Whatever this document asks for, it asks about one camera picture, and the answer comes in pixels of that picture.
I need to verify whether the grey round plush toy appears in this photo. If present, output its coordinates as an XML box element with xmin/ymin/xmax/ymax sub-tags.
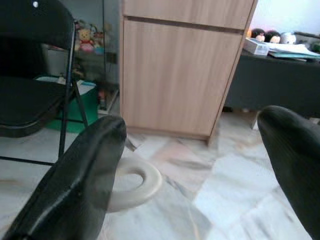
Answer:
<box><xmin>279</xmin><ymin>31</ymin><xmax>298</xmax><ymax>46</ymax></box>

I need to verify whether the beige long-handled dustpan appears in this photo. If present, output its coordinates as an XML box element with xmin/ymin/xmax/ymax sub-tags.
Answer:
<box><xmin>106</xmin><ymin>159</ymin><xmax>163</xmax><ymax>214</ymax></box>

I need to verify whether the black-haired plush toy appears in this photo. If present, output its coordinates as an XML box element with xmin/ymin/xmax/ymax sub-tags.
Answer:
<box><xmin>250</xmin><ymin>27</ymin><xmax>266</xmax><ymax>42</ymax></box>
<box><xmin>264</xmin><ymin>29</ymin><xmax>281</xmax><ymax>44</ymax></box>

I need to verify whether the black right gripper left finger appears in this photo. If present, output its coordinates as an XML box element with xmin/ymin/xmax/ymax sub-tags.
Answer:
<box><xmin>0</xmin><ymin>115</ymin><xmax>128</xmax><ymax>240</ymax></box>

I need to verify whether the stack of white papers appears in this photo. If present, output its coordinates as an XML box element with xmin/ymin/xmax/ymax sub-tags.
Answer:
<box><xmin>267</xmin><ymin>43</ymin><xmax>320</xmax><ymax>61</ymax></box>

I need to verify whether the light wood cabinet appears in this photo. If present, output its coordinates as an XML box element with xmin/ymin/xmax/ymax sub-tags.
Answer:
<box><xmin>119</xmin><ymin>0</ymin><xmax>258</xmax><ymax>146</ymax></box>

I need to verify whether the black folding chair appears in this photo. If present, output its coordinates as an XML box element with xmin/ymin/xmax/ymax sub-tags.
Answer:
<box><xmin>0</xmin><ymin>0</ymin><xmax>90</xmax><ymax>167</ymax></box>

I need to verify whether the glass display cabinet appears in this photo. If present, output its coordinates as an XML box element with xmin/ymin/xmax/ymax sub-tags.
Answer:
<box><xmin>72</xmin><ymin>0</ymin><xmax>121</xmax><ymax>113</ymax></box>

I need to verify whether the white flat box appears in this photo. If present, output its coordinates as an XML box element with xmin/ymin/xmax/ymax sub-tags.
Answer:
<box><xmin>242</xmin><ymin>36</ymin><xmax>270</xmax><ymax>56</ymax></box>

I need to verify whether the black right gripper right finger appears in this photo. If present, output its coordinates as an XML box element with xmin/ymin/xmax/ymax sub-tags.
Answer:
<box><xmin>256</xmin><ymin>104</ymin><xmax>320</xmax><ymax>240</ymax></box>

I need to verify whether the green box with white lid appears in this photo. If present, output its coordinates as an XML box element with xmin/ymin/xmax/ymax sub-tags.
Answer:
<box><xmin>34</xmin><ymin>74</ymin><xmax>99</xmax><ymax>133</ymax></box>

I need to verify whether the black low console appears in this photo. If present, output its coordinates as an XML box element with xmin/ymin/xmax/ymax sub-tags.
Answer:
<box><xmin>222</xmin><ymin>48</ymin><xmax>320</xmax><ymax>118</ymax></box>

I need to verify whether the yellow bear plush toy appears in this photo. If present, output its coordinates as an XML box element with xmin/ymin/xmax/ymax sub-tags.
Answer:
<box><xmin>78</xmin><ymin>28</ymin><xmax>95</xmax><ymax>53</ymax></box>

